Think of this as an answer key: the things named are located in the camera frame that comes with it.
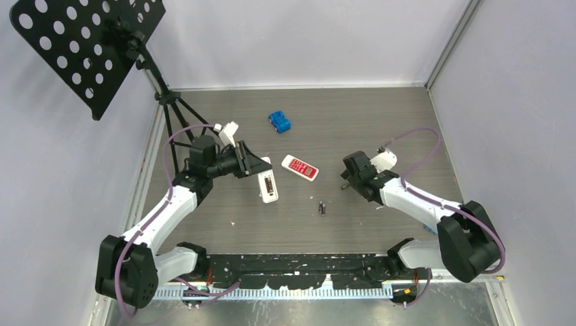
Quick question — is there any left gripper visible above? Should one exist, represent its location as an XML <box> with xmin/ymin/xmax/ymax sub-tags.
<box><xmin>207</xmin><ymin>141</ymin><xmax>270</xmax><ymax>179</ymax></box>

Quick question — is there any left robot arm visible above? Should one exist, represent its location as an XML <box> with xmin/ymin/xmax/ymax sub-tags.
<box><xmin>95</xmin><ymin>135</ymin><xmax>272</xmax><ymax>309</ymax></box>

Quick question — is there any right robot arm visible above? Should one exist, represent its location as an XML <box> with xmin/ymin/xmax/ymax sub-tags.
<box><xmin>341</xmin><ymin>151</ymin><xmax>505</xmax><ymax>283</ymax></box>

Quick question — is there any red and white remote control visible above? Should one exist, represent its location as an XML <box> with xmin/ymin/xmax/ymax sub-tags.
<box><xmin>281</xmin><ymin>155</ymin><xmax>319</xmax><ymax>182</ymax></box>

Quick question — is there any blue toy car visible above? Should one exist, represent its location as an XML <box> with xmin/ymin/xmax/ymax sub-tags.
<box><xmin>268</xmin><ymin>111</ymin><xmax>291</xmax><ymax>133</ymax></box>

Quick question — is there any blue green white block stack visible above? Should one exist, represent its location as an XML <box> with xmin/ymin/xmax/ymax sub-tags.
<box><xmin>423</xmin><ymin>224</ymin><xmax>438</xmax><ymax>236</ymax></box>

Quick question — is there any black music stand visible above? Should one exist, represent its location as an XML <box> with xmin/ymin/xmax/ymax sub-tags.
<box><xmin>9</xmin><ymin>0</ymin><xmax>232</xmax><ymax>177</ymax></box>

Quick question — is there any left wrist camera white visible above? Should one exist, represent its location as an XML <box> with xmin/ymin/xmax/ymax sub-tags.
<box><xmin>213</xmin><ymin>121</ymin><xmax>239</xmax><ymax>147</ymax></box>

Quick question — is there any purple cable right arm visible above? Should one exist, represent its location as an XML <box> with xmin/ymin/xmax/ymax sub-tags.
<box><xmin>380</xmin><ymin>128</ymin><xmax>506</xmax><ymax>308</ymax></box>

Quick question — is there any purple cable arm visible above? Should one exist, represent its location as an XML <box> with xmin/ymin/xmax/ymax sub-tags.
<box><xmin>380</xmin><ymin>128</ymin><xmax>506</xmax><ymax>308</ymax></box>
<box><xmin>113</xmin><ymin>124</ymin><xmax>244</xmax><ymax>321</ymax></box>

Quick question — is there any aluminium rail frame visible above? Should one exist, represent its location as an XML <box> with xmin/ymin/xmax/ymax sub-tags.
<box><xmin>90</xmin><ymin>251</ymin><xmax>506</xmax><ymax>326</ymax></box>

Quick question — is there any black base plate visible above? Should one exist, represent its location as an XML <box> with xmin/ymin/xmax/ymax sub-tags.
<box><xmin>192</xmin><ymin>253</ymin><xmax>428</xmax><ymax>290</ymax></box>

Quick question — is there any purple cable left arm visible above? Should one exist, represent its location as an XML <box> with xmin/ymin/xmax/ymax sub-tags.
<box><xmin>113</xmin><ymin>124</ymin><xmax>244</xmax><ymax>321</ymax></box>

